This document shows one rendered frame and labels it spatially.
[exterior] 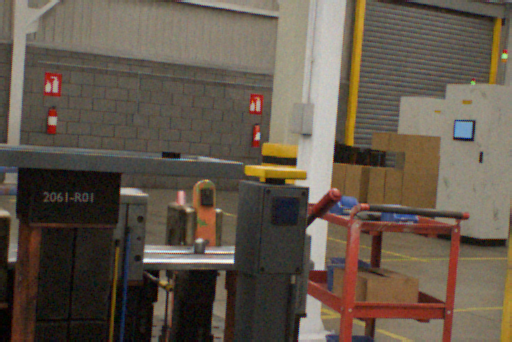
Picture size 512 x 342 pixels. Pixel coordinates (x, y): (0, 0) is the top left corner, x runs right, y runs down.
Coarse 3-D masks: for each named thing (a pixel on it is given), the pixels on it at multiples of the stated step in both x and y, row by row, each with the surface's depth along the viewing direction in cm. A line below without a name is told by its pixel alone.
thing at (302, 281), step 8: (304, 256) 129; (304, 264) 129; (304, 272) 130; (304, 280) 130; (304, 288) 130; (304, 296) 130; (296, 304) 129; (304, 304) 130; (296, 312) 130; (304, 312) 130; (296, 320) 131; (296, 328) 131; (296, 336) 131
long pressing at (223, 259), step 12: (12, 252) 131; (144, 252) 141; (156, 252) 143; (168, 252) 144; (180, 252) 145; (192, 252) 145; (216, 252) 148; (228, 252) 149; (12, 264) 123; (144, 264) 131; (156, 264) 132; (168, 264) 133; (180, 264) 134; (192, 264) 134; (204, 264) 135; (216, 264) 136; (228, 264) 137; (312, 264) 144
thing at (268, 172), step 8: (248, 168) 112; (256, 168) 110; (264, 168) 109; (272, 168) 109; (280, 168) 111; (288, 168) 114; (256, 176) 111; (264, 176) 108; (272, 176) 109; (280, 176) 109; (288, 176) 110; (296, 176) 110; (304, 176) 110; (280, 184) 111
